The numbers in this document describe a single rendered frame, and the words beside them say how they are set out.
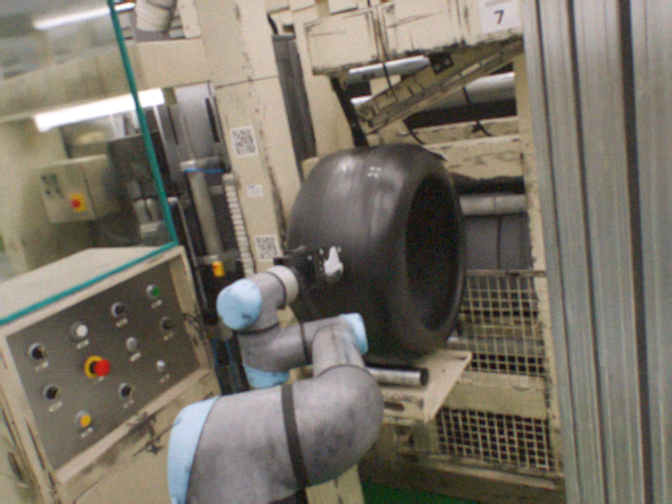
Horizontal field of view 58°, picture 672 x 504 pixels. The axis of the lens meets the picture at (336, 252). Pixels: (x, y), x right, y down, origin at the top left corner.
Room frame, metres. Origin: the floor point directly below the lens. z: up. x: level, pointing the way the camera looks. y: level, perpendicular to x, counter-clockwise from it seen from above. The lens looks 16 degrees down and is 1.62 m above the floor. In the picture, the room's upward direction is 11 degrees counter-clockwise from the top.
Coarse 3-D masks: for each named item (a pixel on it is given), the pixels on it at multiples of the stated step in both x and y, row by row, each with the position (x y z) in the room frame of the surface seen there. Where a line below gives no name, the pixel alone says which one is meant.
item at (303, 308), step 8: (304, 288) 1.12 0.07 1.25; (304, 296) 1.11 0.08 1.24; (288, 304) 1.14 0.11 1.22; (296, 304) 1.13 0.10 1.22; (304, 304) 1.12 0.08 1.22; (312, 304) 1.13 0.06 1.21; (296, 312) 1.14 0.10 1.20; (304, 312) 1.13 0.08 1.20; (312, 312) 1.13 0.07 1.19; (304, 320) 1.14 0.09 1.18; (312, 320) 1.14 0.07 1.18
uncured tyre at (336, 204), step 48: (384, 144) 1.51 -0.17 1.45; (336, 192) 1.36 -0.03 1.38; (384, 192) 1.31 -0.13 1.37; (432, 192) 1.69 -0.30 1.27; (288, 240) 1.38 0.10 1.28; (336, 240) 1.29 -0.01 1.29; (384, 240) 1.26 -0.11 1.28; (432, 240) 1.72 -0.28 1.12; (336, 288) 1.27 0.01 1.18; (384, 288) 1.24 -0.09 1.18; (432, 288) 1.66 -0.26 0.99; (384, 336) 1.25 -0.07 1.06; (432, 336) 1.35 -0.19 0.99
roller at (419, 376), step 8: (304, 368) 1.49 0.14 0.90; (312, 368) 1.48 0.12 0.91; (368, 368) 1.40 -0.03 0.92; (376, 368) 1.39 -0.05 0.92; (384, 368) 1.38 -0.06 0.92; (392, 368) 1.37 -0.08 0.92; (400, 368) 1.36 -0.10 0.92; (408, 368) 1.35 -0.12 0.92; (416, 368) 1.34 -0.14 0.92; (424, 368) 1.33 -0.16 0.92; (376, 376) 1.38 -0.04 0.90; (384, 376) 1.37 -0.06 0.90; (392, 376) 1.35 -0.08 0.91; (400, 376) 1.34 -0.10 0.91; (408, 376) 1.33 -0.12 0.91; (416, 376) 1.32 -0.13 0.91; (424, 376) 1.32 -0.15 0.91; (408, 384) 1.34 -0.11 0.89; (416, 384) 1.32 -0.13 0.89; (424, 384) 1.32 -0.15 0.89
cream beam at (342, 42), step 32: (416, 0) 1.61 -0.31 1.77; (448, 0) 1.56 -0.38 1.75; (320, 32) 1.76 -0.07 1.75; (352, 32) 1.71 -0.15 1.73; (384, 32) 1.66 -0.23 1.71; (416, 32) 1.61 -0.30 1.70; (448, 32) 1.57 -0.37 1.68; (480, 32) 1.53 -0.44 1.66; (512, 32) 1.49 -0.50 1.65; (320, 64) 1.77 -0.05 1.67; (352, 64) 1.72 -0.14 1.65
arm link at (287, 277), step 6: (270, 270) 1.07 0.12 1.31; (276, 270) 1.07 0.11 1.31; (282, 270) 1.07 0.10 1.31; (288, 270) 1.08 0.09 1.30; (282, 276) 1.05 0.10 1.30; (288, 276) 1.06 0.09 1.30; (294, 276) 1.08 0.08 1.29; (288, 282) 1.05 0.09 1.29; (294, 282) 1.07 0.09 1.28; (288, 288) 1.05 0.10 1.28; (294, 288) 1.06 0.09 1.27; (288, 294) 1.05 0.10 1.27; (294, 294) 1.06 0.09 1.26; (288, 300) 1.05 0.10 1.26; (282, 306) 1.05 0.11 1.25
